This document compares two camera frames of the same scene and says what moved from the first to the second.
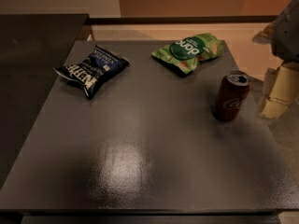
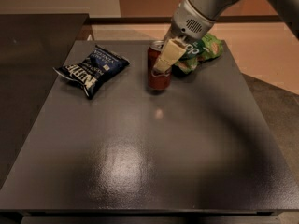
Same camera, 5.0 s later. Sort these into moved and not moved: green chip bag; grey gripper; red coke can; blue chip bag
Moved: grey gripper; red coke can
Not moved: green chip bag; blue chip bag
